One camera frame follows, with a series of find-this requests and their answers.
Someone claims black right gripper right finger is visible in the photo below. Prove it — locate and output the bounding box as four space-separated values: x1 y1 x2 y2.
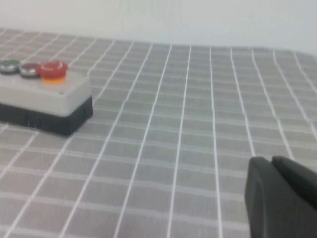
271 155 317 211

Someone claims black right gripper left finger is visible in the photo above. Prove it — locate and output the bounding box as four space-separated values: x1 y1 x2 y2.
244 156 317 238

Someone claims green round push button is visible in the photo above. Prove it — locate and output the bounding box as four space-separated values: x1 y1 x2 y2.
0 59 21 75

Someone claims red mushroom emergency stop button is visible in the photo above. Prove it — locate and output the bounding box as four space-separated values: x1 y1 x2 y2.
37 61 69 86

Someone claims dark red round push button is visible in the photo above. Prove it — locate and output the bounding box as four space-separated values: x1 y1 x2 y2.
19 63 42 80

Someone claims grey white-checked tablecloth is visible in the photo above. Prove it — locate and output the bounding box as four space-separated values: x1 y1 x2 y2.
0 27 317 238

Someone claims grey black button switch box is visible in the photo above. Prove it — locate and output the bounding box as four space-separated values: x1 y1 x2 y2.
0 70 94 137

